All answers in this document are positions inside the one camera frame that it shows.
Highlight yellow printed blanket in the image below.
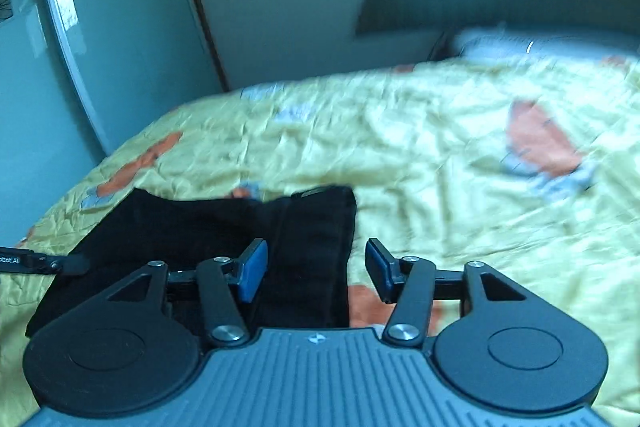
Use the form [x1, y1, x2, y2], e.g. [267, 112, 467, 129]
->
[0, 54, 640, 427]

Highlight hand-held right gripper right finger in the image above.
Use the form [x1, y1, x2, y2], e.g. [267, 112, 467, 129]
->
[364, 237, 527, 349]

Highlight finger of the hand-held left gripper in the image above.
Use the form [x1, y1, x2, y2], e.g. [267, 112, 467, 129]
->
[0, 247, 92, 278]

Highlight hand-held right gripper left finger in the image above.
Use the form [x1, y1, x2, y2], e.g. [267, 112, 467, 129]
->
[107, 237, 269, 349]

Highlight black pants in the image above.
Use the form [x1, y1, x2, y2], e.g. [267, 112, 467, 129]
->
[25, 186, 358, 339]

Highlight glass wardrobe door flower print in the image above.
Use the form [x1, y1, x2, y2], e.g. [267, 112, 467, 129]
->
[0, 0, 232, 249]

